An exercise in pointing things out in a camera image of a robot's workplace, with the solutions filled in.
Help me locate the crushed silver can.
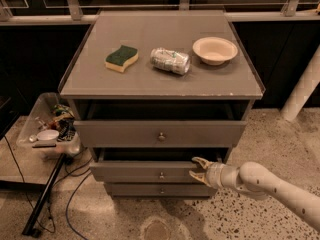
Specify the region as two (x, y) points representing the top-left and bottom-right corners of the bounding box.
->
(150, 47), (190, 75)

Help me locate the black cable on floor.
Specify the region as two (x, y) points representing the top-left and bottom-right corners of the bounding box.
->
(3, 135), (57, 234)

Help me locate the metal railing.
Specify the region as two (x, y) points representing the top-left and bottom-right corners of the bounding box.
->
(0, 0), (320, 25)

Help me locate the white pillar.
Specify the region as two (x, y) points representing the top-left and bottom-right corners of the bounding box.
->
(281, 45), (320, 121)

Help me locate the grey bottom drawer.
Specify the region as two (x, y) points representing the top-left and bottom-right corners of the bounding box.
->
(104, 183), (216, 198)

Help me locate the green yellow sponge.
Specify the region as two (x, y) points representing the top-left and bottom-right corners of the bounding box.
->
(105, 45), (138, 73)

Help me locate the blue cable on floor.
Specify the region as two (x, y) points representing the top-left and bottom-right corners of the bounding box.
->
(64, 168), (97, 240)

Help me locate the clear plastic bin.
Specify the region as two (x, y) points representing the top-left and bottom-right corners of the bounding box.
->
(16, 93), (82, 159)

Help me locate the small white bowl in bin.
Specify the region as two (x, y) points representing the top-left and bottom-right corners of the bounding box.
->
(37, 129), (59, 141)

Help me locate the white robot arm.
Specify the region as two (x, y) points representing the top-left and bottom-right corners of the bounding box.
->
(189, 157), (320, 231)

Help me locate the black metal bar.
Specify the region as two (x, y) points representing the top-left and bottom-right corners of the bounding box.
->
(22, 154), (66, 236)

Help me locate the grey top drawer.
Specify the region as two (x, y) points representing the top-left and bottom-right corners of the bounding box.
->
(75, 100), (246, 148)

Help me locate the grey drawer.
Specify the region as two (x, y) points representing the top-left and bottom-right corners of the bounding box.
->
(90, 147), (230, 183)
(75, 100), (246, 148)
(104, 183), (216, 198)

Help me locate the grey drawer cabinet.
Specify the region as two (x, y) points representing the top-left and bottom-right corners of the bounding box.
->
(58, 9), (266, 198)

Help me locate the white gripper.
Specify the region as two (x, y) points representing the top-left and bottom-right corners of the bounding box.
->
(189, 157), (239, 189)

